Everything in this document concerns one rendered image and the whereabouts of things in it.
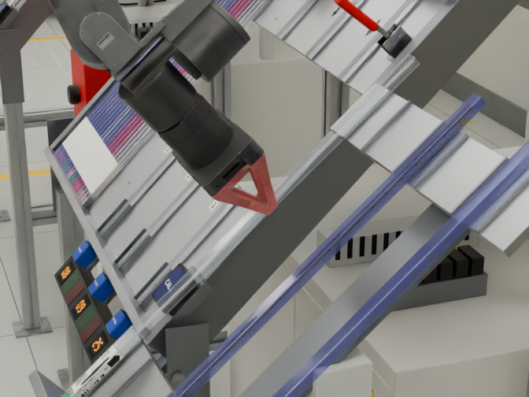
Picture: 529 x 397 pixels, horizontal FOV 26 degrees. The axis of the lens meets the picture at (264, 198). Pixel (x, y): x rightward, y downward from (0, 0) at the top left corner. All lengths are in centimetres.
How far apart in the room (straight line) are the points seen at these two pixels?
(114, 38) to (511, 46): 336
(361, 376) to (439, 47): 41
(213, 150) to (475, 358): 57
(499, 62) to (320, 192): 313
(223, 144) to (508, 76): 332
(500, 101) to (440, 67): 307
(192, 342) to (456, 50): 45
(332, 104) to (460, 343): 68
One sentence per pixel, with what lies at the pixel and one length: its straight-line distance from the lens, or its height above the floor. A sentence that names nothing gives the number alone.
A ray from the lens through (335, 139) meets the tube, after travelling 117.
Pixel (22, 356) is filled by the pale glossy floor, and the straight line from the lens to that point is 281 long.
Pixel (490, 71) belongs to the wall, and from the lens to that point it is 448.
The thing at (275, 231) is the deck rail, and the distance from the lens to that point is 132.
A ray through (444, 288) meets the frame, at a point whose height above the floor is 64.
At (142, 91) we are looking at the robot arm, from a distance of 106.
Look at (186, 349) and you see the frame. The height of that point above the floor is 73.
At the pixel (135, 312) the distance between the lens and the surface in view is 138.
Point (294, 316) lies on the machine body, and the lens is 181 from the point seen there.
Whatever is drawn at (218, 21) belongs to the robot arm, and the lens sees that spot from 107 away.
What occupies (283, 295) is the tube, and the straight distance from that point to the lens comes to 108.
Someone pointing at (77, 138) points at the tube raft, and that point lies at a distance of 189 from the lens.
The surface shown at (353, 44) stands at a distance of 145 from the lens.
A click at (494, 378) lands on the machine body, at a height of 58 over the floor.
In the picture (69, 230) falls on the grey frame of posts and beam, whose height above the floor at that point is 57.
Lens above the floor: 137
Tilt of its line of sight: 22 degrees down
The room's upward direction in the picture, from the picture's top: straight up
